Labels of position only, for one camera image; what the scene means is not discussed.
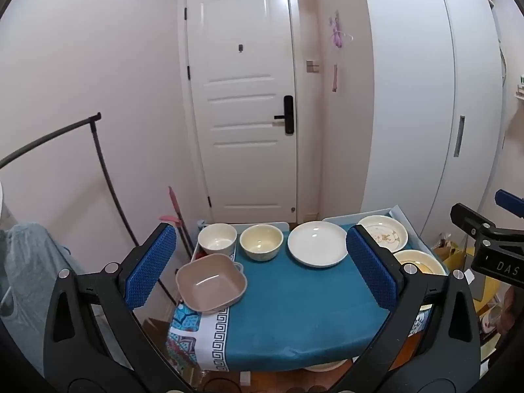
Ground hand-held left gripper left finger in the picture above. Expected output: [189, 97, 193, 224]
[43, 222, 193, 393]

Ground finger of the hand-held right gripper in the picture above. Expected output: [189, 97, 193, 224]
[495, 189, 524, 215]
[450, 202, 498, 238]

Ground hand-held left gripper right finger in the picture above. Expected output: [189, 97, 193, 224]
[346, 225, 481, 393]

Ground cartoon print plate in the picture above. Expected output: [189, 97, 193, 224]
[356, 215, 409, 253]

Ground yellow rimmed plate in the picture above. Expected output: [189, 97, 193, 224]
[391, 250, 448, 312]

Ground plain white plate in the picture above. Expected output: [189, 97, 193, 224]
[287, 221, 349, 269]

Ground pink square bowl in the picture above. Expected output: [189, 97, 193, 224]
[176, 254, 247, 316]

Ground white bowl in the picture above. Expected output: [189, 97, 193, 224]
[198, 223, 238, 255]

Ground cream bowl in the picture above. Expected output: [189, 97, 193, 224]
[239, 224, 284, 262]

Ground yellow box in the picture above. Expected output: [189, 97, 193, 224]
[471, 272, 512, 316]

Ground yellow paper bag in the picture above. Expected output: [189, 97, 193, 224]
[434, 235, 476, 274]

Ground teal patterned tablecloth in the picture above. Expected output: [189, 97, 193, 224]
[166, 223, 447, 373]

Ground black clothes rack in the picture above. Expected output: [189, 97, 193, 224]
[0, 112, 140, 246]

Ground white dish under table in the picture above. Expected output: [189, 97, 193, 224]
[305, 360, 346, 373]

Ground grey garment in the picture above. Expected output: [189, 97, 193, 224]
[0, 222, 119, 377]

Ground white wardrobe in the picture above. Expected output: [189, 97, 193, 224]
[360, 0, 505, 250]

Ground black door lock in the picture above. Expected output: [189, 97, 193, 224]
[273, 95, 294, 134]

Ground white door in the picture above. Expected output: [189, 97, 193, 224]
[184, 0, 301, 224]

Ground purple flower wall sticker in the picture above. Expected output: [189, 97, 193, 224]
[328, 10, 353, 50]

